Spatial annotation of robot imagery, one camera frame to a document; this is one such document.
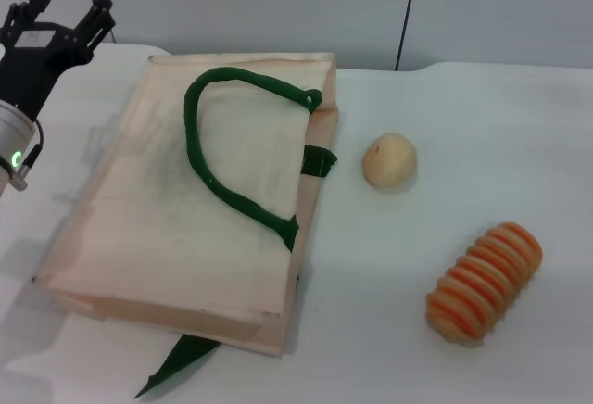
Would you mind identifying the thin black wall cable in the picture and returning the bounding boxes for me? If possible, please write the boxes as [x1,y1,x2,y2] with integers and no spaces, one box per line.
[395,0,421,72]

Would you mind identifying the orange striped toy bread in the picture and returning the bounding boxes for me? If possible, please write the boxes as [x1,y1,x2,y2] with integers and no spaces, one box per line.
[425,221,544,343]

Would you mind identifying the beige toy potato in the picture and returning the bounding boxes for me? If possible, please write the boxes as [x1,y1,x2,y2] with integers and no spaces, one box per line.
[360,132,419,189]

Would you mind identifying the white canvas handbag green handles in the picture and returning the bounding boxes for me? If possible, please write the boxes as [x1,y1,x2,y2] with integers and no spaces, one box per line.
[31,51,345,400]

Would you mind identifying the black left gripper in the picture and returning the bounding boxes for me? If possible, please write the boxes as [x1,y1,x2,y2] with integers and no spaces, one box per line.
[0,0,116,121]

